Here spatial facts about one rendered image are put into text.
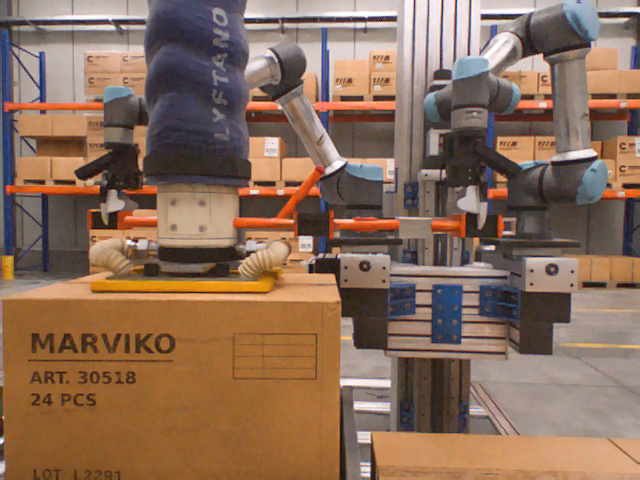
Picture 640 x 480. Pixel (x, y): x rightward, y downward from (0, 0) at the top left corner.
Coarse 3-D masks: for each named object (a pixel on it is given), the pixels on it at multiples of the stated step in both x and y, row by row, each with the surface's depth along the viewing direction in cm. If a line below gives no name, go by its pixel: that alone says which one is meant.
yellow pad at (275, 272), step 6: (240, 258) 114; (132, 270) 110; (138, 270) 111; (210, 270) 111; (234, 270) 112; (264, 270) 112; (270, 270) 112; (276, 270) 112; (264, 276) 110; (270, 276) 110; (276, 276) 110
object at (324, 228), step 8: (296, 216) 101; (304, 216) 100; (312, 216) 100; (320, 216) 100; (328, 216) 100; (296, 224) 101; (304, 224) 101; (312, 224) 101; (320, 224) 101; (328, 224) 101; (296, 232) 101; (304, 232) 100; (312, 232) 100; (320, 232) 100; (328, 232) 100
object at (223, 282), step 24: (144, 264) 95; (216, 264) 95; (96, 288) 91; (120, 288) 91; (144, 288) 91; (168, 288) 91; (192, 288) 91; (216, 288) 91; (240, 288) 91; (264, 288) 91
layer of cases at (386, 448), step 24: (384, 432) 125; (408, 432) 126; (384, 456) 113; (408, 456) 113; (432, 456) 113; (456, 456) 113; (480, 456) 114; (504, 456) 114; (528, 456) 114; (552, 456) 114; (576, 456) 114; (600, 456) 115; (624, 456) 115
